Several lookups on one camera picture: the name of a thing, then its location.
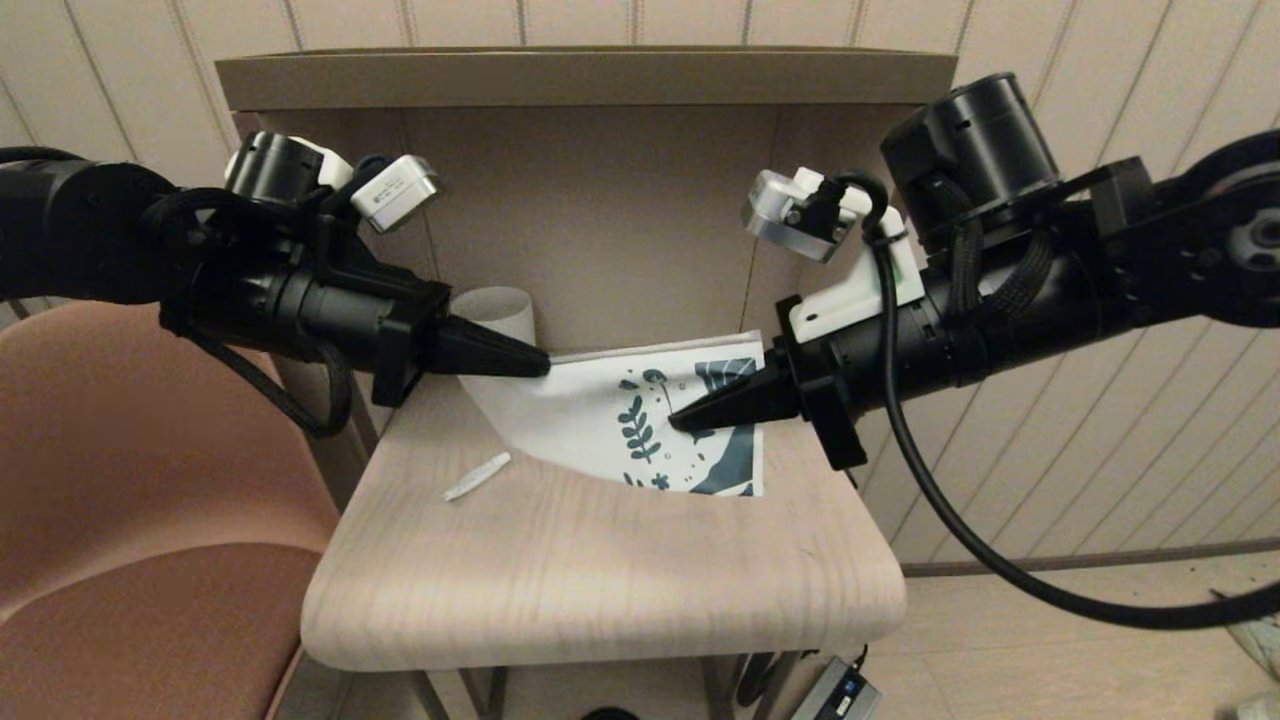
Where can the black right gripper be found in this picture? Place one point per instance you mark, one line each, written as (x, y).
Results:
(840, 365)

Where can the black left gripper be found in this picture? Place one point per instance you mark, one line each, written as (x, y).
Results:
(340, 310)

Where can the white floral zipper pouch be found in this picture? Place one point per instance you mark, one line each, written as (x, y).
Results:
(580, 420)

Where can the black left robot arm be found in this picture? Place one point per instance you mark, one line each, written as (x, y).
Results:
(80, 230)

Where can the white ribbed ceramic mug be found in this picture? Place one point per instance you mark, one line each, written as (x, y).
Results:
(500, 310)

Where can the beige brown shelf hutch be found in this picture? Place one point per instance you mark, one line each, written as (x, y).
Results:
(600, 78)

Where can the grey power adapter brick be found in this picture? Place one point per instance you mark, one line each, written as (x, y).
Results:
(840, 695)

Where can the black round floor object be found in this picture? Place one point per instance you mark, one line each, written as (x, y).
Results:
(610, 715)

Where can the brown upholstered chair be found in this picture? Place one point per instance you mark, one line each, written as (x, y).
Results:
(130, 520)

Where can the crumpled grey patterned floor item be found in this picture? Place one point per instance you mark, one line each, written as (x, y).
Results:
(1255, 645)

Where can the white floor object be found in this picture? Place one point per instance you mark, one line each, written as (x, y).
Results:
(1255, 710)

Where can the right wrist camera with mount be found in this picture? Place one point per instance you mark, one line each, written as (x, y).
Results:
(850, 295)

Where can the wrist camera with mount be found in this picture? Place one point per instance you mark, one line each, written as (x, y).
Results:
(400, 195)
(850, 295)

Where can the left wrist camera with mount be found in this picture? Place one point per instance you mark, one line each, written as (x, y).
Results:
(400, 195)

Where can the dark table leg frame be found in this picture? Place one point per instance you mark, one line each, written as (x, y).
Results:
(722, 700)

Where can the brown wall baseboard strip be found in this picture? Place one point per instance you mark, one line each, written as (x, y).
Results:
(1150, 553)

